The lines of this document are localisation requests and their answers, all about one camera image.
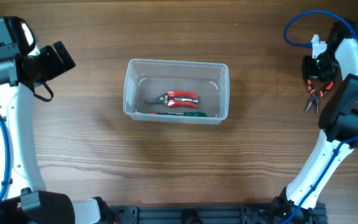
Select orange black needle-nose pliers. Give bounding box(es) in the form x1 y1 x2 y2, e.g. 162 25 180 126
305 79 335 114

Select red handled snips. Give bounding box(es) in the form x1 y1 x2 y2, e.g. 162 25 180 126
145 91 199 108

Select green handled screwdriver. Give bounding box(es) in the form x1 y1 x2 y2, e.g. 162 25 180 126
167 112 207 117

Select red black screwdriver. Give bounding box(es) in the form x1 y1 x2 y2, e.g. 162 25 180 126
135 112 184 116

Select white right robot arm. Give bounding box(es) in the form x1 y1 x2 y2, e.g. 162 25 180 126
270 19 358 223

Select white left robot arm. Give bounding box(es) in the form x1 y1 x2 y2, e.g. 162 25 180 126
0 16 106 223

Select clear plastic container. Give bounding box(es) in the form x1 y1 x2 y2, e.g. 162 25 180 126
123 58 230 124

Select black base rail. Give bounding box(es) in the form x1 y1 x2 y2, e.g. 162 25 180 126
110 203 328 224

